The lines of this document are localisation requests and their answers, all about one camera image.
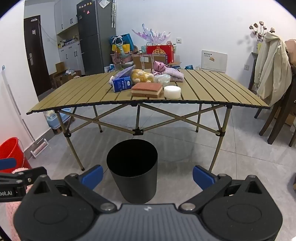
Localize purple knit cloth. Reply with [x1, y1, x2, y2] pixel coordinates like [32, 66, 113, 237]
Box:
[115, 65, 136, 80]

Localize orange layered sponge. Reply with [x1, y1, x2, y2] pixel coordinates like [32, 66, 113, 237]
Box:
[131, 83, 163, 98]

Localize yellow paper bag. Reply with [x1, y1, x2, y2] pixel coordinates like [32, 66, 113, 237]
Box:
[112, 44, 131, 53]

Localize pale fluffy fleece cloth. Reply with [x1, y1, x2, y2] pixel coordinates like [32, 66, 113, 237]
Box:
[165, 68, 185, 82]

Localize pink satin cloth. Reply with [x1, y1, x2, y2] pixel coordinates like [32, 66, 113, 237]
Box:
[153, 61, 169, 75]

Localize white cabinets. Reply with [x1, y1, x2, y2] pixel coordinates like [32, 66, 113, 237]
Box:
[54, 0, 78, 35]
[58, 42, 85, 76]

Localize cream hoodie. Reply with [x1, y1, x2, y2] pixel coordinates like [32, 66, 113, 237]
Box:
[254, 32, 292, 106]

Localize tan folding table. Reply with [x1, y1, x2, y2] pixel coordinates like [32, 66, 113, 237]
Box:
[26, 68, 271, 172]

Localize white wall cable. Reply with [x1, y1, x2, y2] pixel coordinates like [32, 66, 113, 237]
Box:
[36, 20, 58, 42]

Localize white lower cabinets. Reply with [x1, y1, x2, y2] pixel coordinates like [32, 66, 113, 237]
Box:
[58, 42, 85, 76]

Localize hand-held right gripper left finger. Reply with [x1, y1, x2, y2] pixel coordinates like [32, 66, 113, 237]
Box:
[32, 165, 117, 213]

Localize clear plastic bag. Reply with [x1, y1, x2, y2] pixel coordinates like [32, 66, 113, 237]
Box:
[154, 74, 171, 88]

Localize mint green handbag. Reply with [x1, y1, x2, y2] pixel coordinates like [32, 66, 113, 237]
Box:
[115, 42, 130, 61]

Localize iridescent bouquet wrap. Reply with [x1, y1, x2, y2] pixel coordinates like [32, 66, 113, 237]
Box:
[132, 23, 173, 45]

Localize large taped cardboard box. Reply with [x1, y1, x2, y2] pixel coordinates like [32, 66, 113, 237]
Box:
[132, 54, 167, 70]

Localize blue tissue pack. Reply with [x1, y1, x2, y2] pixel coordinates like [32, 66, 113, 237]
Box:
[112, 76, 132, 93]

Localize white upper cabinets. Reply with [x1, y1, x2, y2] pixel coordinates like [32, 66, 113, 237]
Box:
[54, 0, 78, 35]

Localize yellow plush toy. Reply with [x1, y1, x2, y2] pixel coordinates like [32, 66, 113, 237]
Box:
[131, 69, 155, 83]

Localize light blue plastic bin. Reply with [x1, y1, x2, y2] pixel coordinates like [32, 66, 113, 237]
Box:
[45, 108, 75, 135]

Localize pink garment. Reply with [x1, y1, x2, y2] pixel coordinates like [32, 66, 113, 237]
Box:
[285, 39, 296, 65]

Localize white flat mop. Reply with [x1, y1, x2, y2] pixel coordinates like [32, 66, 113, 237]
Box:
[1, 65, 49, 159]

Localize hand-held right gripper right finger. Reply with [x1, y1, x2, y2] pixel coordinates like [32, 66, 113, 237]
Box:
[180, 165, 265, 213]

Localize white wall panel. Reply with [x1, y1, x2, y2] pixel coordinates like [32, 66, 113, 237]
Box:
[201, 50, 228, 72]

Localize row of bottles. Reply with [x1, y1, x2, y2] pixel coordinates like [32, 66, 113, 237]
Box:
[58, 36, 82, 48]

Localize blue gift bag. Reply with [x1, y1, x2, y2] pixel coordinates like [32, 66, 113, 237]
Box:
[109, 34, 134, 52]

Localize pink handbag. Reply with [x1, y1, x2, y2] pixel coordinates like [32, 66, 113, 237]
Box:
[111, 54, 134, 66]

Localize wooden chair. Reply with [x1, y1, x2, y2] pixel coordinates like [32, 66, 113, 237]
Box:
[254, 50, 296, 147]

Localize red gift box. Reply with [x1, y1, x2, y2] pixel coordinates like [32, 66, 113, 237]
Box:
[146, 44, 174, 64]

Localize white round disc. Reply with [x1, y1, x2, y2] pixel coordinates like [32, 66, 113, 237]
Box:
[164, 85, 181, 100]

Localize wooden side table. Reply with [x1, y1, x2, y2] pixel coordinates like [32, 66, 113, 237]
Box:
[248, 52, 259, 90]

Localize grey refrigerator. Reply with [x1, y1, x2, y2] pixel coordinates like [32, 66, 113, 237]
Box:
[76, 0, 116, 76]

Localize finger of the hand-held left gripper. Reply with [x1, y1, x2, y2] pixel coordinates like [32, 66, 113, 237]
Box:
[0, 167, 48, 189]
[0, 158, 17, 174]

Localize red bucket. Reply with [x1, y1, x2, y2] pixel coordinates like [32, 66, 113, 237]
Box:
[0, 137, 31, 173]

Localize group of fridge magnets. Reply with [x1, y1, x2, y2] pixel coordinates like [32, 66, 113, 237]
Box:
[78, 3, 93, 16]

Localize dried flower bouquet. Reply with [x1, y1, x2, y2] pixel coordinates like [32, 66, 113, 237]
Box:
[249, 21, 275, 42]

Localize black trash bin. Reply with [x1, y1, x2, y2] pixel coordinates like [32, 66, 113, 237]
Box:
[106, 139, 158, 204]

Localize dark brown door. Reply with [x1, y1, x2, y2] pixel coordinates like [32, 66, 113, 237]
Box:
[24, 15, 52, 96]

